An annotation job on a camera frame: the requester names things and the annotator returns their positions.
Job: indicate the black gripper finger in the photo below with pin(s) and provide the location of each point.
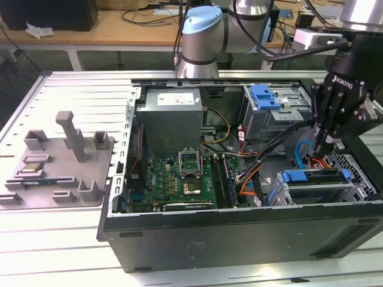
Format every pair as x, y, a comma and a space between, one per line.
320, 104
350, 125

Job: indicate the hard disk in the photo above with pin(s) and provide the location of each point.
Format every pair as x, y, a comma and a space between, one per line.
294, 176

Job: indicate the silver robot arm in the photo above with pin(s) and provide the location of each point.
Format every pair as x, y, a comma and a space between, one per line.
203, 39

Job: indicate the silver disk bay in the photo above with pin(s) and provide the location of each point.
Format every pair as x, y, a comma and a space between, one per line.
317, 194

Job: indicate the silver drive cage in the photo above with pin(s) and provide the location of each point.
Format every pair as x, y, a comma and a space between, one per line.
269, 122

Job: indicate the blue plastic drive latch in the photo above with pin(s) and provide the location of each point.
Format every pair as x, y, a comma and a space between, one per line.
264, 98

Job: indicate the small brown box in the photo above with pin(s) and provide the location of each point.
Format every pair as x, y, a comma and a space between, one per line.
303, 20

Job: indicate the wooden desk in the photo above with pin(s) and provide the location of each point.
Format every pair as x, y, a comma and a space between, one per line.
104, 33
284, 36

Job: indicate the green RAM stick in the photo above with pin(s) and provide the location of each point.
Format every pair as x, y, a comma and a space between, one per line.
229, 182
36, 183

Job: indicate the grey power supply unit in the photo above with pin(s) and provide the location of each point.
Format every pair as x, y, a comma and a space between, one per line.
170, 125

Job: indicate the CPU socket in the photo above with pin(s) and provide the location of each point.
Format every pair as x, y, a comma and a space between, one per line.
191, 187

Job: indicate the black graphics card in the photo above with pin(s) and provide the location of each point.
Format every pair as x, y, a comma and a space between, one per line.
188, 205

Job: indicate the black PC case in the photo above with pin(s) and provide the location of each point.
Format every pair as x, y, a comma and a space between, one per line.
209, 239

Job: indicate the green motherboard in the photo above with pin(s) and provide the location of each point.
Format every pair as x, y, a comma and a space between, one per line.
161, 179

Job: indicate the grey parts rack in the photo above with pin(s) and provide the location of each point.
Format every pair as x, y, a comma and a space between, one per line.
60, 179

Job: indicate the large black box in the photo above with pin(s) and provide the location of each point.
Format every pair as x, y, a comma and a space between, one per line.
48, 15

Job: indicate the crumpled white paper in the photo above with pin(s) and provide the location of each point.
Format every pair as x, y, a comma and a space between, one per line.
39, 30

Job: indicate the silver CPU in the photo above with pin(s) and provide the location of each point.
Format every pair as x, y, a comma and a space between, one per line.
30, 168

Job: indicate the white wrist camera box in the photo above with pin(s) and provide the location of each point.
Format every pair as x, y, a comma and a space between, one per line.
308, 39

